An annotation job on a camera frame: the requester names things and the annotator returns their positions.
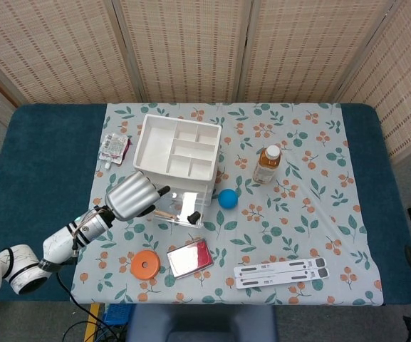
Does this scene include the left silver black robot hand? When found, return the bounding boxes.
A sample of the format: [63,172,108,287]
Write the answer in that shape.
[104,170,171,222]

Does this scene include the clear plastic drawer with items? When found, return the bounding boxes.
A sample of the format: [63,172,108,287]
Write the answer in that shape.
[147,180,214,229]

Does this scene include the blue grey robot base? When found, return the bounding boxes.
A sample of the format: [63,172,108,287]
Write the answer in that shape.
[125,304,279,342]

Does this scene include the white drawer organizer box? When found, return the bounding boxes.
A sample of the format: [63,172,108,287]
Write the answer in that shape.
[132,113,223,207]

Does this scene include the crumpled foil snack packet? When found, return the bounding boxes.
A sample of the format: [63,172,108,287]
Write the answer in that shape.
[98,132,133,170]

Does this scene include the orange disc with hole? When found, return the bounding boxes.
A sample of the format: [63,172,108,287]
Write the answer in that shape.
[130,250,161,280]

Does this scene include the red ink pad metal case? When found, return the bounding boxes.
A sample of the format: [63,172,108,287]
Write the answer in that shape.
[166,239,215,279]

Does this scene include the teal table cover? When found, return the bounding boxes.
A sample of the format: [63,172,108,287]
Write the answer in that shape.
[0,103,411,304]

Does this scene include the blue rubber ball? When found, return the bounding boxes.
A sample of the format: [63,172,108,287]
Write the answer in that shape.
[218,188,240,209]

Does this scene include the blue plastic basket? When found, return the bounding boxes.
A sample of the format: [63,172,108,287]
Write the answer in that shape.
[102,303,135,327]

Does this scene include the amber tea bottle white cap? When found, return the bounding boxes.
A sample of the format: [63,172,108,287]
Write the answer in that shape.
[251,144,282,185]

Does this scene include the white folding laptop stand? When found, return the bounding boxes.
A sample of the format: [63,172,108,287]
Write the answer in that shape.
[233,256,331,290]

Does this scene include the floral leaf print tablecloth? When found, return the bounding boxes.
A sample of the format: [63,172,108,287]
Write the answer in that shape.
[68,102,385,306]

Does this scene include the bamboo folding screen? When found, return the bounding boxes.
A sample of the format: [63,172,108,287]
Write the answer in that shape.
[0,0,411,167]

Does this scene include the black floor cables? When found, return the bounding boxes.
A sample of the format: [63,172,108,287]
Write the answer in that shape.
[56,272,128,342]

